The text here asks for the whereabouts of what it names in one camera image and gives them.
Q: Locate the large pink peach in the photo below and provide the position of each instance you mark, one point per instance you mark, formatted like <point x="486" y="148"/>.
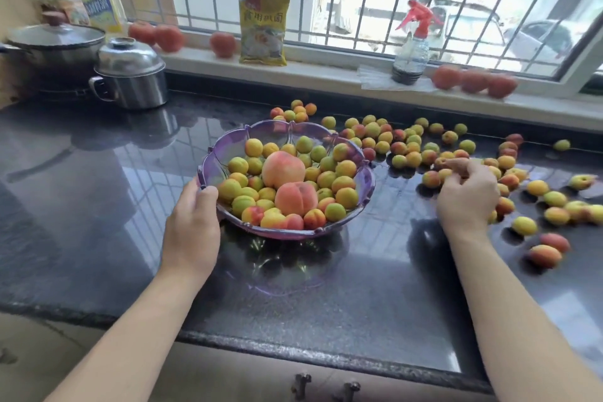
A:
<point x="296" y="199"/>
<point x="283" y="170"/>

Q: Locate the person's left forearm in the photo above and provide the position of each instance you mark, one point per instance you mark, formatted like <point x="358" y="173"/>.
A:
<point x="141" y="345"/>

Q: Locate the person's right hand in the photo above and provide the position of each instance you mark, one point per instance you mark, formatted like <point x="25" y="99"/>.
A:
<point x="466" y="204"/>

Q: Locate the person's right fingers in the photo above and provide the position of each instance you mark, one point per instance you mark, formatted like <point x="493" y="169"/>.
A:
<point x="471" y="171"/>

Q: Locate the black gas stove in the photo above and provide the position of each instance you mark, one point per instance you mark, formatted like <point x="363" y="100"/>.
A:
<point x="56" y="86"/>

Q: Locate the person's right forearm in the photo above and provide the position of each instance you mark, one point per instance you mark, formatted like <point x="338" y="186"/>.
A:
<point x="513" y="321"/>

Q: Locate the person's left hand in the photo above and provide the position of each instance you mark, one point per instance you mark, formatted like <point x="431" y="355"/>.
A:
<point x="191" y="237"/>

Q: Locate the red tomato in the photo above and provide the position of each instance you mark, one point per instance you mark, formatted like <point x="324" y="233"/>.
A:
<point x="502" y="85"/>
<point x="223" y="44"/>
<point x="445" y="77"/>
<point x="141" y="33"/>
<point x="474" y="81"/>
<point x="169" y="38"/>

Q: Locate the person's left thumb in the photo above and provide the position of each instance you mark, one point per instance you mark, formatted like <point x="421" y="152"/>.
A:
<point x="210" y="201"/>

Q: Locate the scattered loose apricots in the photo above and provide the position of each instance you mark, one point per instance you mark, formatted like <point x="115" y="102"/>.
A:
<point x="537" y="188"/>

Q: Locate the purple plastic fruit bowl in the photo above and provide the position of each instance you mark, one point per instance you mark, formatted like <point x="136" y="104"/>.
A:
<point x="220" y="145"/>

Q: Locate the spray bottle with red trigger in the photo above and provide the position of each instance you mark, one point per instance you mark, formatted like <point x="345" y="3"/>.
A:
<point x="411" y="58"/>

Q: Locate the white car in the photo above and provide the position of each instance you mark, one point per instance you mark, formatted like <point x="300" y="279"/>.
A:
<point x="471" y="25"/>

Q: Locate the heap of apricots in bowl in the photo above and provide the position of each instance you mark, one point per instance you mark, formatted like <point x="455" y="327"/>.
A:
<point x="347" y="197"/>

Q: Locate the white window frame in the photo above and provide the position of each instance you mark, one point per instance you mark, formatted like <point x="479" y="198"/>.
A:
<point x="329" y="74"/>

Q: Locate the yellow food packet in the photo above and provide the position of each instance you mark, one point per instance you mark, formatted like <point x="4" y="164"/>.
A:
<point x="264" y="29"/>

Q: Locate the large steel pot with lid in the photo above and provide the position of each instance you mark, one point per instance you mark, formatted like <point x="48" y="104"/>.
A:
<point x="52" y="43"/>

